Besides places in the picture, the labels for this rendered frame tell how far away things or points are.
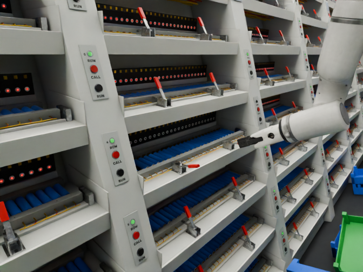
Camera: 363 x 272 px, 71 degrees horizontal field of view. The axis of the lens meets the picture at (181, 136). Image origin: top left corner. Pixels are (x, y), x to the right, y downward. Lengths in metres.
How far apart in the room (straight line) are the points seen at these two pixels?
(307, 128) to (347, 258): 0.89
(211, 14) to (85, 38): 0.68
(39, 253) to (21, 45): 0.39
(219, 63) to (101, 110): 0.68
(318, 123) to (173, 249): 0.52
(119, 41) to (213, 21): 0.59
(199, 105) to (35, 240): 0.56
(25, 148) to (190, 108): 0.46
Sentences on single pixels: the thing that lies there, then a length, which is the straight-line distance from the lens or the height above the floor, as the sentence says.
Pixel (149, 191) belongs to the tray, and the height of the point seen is 0.71.
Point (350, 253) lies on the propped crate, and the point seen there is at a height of 0.06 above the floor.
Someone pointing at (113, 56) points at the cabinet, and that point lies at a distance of 0.90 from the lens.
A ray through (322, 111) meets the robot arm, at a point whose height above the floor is 0.81.
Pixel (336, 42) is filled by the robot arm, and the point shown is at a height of 0.97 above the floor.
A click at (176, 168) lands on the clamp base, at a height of 0.73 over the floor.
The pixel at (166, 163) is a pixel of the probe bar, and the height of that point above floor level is 0.75.
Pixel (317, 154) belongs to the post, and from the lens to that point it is 1.79.
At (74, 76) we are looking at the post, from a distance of 0.60.
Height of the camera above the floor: 0.90
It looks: 6 degrees down
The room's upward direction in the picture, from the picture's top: 13 degrees counter-clockwise
